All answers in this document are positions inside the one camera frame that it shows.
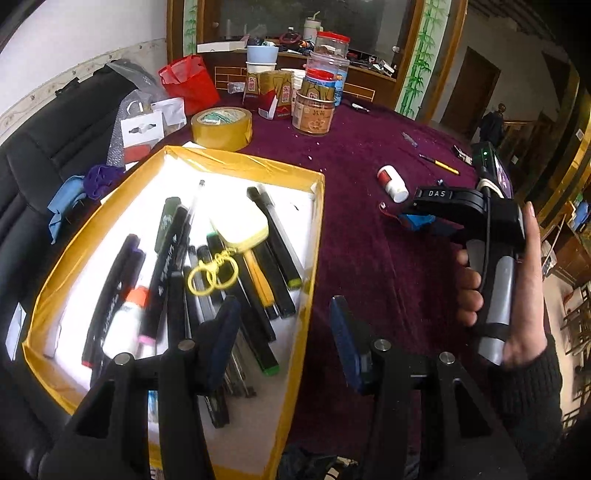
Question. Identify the dark jacket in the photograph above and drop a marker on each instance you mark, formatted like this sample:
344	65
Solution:
493	123

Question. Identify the black chair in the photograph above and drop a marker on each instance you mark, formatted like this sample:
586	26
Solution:
46	138

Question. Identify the wooden glass cabinet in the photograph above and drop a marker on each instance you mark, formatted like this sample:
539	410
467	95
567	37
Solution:
369	83

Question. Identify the red and gold carton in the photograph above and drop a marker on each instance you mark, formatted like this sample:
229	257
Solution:
277	94
255	92

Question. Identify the person's right hand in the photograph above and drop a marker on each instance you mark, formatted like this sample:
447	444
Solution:
531	286

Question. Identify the blue label jar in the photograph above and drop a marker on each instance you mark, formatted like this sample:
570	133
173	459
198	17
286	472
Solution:
341	87

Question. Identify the purple velvet tablecloth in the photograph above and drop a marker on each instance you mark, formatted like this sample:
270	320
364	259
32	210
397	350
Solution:
369	258

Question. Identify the white card packaging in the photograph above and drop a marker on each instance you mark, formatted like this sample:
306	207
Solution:
143	129
168	112

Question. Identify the dark green marker pen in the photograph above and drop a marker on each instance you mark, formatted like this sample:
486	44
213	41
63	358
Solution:
167	221

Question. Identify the bamboo painted panel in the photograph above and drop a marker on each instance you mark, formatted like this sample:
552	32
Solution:
422	60
190	27

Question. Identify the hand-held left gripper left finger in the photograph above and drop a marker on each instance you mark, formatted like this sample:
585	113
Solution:
224	341

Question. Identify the clear gel pen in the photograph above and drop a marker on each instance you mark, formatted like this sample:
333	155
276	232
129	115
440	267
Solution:
196	203

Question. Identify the wooden chair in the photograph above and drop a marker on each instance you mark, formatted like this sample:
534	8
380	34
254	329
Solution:
577	318

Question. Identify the purple cloth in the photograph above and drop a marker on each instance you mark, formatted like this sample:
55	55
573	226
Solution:
104	181

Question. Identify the gold and black column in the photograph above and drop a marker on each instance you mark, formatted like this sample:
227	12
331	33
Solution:
563	152

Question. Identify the yellow tape roll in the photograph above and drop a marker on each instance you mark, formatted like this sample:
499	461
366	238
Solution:
221	129

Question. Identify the gold foil bag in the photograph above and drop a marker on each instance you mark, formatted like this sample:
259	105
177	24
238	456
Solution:
295	369

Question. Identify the brown wooden door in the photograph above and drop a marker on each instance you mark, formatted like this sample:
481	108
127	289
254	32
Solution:
471	92

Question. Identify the clear plastic bag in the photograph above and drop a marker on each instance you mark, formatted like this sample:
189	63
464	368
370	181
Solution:
136	76

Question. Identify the white glue tube red cap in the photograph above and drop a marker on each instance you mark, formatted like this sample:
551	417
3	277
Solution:
124	323

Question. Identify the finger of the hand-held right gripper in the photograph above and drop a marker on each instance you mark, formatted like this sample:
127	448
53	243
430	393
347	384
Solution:
438	208

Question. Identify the pile of black marker pens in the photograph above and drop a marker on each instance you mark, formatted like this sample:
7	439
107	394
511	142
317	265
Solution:
272	249

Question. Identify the person's right forearm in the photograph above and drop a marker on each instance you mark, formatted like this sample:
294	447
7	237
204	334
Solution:
531	406

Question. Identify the clear jar red lid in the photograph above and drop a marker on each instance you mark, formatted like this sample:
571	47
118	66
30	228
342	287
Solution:
332	45

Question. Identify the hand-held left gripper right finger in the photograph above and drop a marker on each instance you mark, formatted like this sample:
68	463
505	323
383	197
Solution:
348	341

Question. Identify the small clear pen cap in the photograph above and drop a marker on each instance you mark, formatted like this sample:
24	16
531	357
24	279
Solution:
410	139

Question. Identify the blue cloth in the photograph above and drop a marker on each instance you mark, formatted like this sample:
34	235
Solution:
64	207

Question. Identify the white flat box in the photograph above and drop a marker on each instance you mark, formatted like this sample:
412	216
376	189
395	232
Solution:
221	45

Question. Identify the brown jar red lid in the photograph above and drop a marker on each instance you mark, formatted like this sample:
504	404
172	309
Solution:
314	110

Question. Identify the red plastic bag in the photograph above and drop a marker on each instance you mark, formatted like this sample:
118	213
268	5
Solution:
189	83

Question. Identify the wooden stair railing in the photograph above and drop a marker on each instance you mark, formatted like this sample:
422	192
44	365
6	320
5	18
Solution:
526	134

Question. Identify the yellow pen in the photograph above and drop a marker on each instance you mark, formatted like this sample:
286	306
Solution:
438	164

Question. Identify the pale blue lidded jar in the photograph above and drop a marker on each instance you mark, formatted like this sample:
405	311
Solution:
262	57

